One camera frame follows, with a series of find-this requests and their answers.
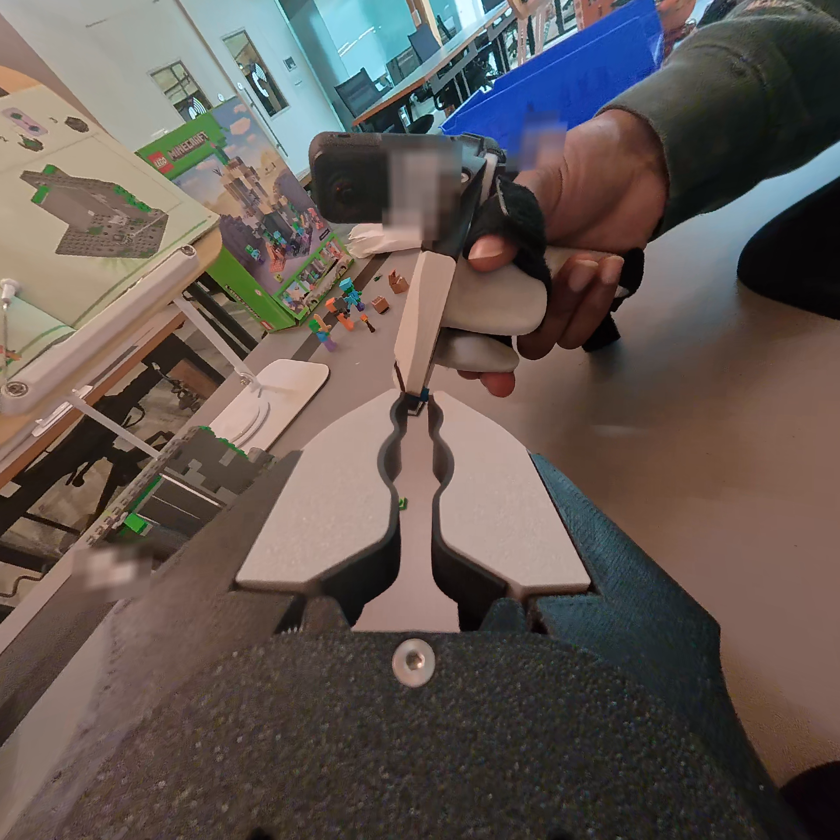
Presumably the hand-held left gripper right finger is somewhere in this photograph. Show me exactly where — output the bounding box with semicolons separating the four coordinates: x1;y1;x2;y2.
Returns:
428;390;592;630

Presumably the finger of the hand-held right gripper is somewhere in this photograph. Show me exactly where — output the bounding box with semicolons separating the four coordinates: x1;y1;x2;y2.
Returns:
392;251;457;396

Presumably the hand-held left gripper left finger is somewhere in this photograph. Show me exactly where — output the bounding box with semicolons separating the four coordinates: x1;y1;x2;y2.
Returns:
235;390;403;626

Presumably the person's right forearm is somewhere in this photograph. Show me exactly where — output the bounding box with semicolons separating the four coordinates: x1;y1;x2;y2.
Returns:
594;0;840;238

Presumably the grey desk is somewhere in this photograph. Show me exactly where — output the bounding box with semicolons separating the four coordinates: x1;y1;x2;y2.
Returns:
0;164;840;788

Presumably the person's right hand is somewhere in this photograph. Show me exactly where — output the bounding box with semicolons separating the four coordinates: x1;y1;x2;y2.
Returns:
457;108;671;399

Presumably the white plastic bag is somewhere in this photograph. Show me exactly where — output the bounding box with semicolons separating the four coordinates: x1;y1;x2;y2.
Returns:
346;222;421;258

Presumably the black office chair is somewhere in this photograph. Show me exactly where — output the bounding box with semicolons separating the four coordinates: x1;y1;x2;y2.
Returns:
334;69;395;126

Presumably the green toy set box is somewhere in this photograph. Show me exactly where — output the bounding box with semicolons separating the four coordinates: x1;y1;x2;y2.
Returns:
134;97;356;333

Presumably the grey toy brick build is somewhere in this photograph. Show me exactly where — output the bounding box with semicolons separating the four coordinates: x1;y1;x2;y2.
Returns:
85;425;280;550

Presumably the long wooden table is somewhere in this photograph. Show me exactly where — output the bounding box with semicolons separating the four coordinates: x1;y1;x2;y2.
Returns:
352;3;519;130

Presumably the blue plastic bin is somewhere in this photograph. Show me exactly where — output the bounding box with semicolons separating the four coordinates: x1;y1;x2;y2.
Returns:
440;0;664;143

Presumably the building instruction booklet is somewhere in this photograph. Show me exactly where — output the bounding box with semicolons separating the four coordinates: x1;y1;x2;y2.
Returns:
0;85;221;382

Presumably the black mesh cushion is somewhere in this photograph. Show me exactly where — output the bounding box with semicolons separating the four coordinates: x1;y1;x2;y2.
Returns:
737;196;840;311

